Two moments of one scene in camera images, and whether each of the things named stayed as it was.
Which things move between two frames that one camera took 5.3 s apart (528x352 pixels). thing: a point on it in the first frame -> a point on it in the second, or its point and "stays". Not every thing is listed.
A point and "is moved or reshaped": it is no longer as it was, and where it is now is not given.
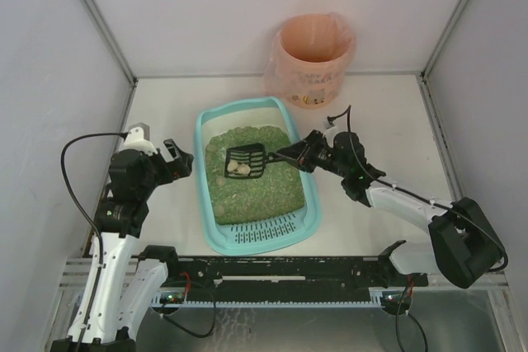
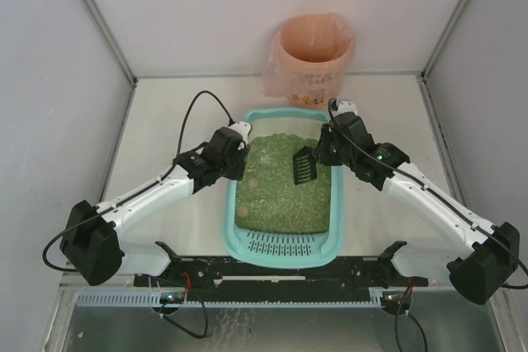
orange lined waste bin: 307,59 stays
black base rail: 223,278 stays
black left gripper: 173,160 -> 240,161
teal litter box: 269,234 -> 286,251
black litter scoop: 247,161 is moved or reshaped
